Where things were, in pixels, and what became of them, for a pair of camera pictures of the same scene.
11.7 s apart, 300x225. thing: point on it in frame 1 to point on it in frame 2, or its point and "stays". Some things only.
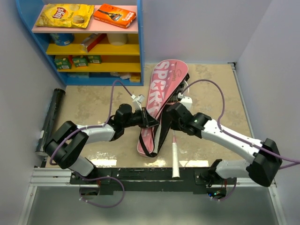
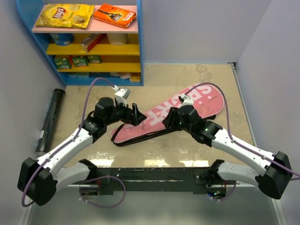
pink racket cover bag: (166, 73) to (206, 98)
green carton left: (63, 63) stays
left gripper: (147, 120) to (130, 113)
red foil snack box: (92, 41) stays
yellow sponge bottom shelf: (135, 77) stays
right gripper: (173, 125) stays
